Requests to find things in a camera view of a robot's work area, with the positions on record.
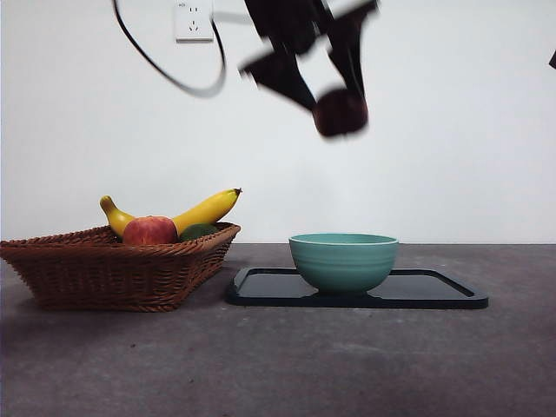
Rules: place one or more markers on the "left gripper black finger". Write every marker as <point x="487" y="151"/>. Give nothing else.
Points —
<point x="349" y="56"/>
<point x="282" y="78"/>

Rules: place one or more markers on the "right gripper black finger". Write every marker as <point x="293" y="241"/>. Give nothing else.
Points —
<point x="553" y="61"/>

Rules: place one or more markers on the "dark purple plum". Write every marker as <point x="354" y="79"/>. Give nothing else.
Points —
<point x="341" y="115"/>

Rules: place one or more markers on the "teal ribbed bowl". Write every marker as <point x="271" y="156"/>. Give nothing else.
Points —
<point x="343" y="265"/>

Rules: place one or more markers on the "yellow banana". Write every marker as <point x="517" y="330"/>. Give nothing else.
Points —
<point x="207" y="208"/>

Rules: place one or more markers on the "green round fruit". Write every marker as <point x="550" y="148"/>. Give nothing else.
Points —
<point x="196" y="232"/>

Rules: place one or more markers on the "red yellow apple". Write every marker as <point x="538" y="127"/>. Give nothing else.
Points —
<point x="150" y="230"/>

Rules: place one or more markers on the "black rectangular tray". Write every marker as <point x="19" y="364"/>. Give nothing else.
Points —
<point x="265" y="289"/>

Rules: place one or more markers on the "brown wicker basket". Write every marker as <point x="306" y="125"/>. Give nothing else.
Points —
<point x="108" y="278"/>

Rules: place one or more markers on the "white wall socket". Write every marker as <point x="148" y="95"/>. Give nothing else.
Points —
<point x="193" y="24"/>

